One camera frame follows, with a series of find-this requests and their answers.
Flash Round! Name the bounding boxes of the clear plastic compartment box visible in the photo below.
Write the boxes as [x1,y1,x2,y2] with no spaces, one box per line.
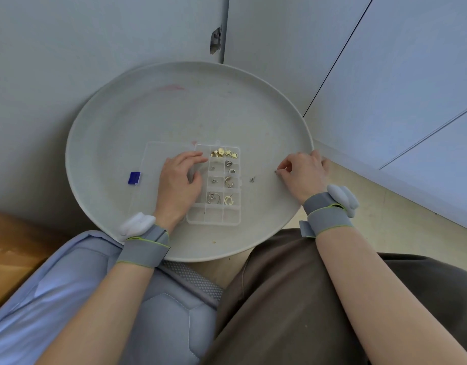
[128,141,243,226]

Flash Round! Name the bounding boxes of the light blue backpack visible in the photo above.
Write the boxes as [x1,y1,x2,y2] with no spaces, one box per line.
[0,229,225,365]

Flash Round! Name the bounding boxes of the person's left forearm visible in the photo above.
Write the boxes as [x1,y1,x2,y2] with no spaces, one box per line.
[35,258,158,365]

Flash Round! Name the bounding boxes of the grey wristband with white tracker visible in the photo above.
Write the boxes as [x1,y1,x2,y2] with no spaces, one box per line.
[299,184,360,239]
[116,212,171,269]

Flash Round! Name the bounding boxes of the metal door hinge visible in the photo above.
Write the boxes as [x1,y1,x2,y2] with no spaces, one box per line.
[210,26,222,55]

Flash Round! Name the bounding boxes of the round white tray table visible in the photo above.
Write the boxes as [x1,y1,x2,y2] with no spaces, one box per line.
[65,61,315,263]

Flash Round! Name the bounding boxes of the person's right forearm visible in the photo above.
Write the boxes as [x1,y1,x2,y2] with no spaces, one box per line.
[315,225,467,365]

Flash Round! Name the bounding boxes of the person's right hand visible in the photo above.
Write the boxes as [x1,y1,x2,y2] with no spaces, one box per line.
[275,149,331,205]

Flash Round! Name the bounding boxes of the brown trousers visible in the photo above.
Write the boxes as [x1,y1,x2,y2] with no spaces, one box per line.
[201,228,467,365]

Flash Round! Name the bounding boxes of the person's left hand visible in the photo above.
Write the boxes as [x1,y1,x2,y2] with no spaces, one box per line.
[153,151,209,233]

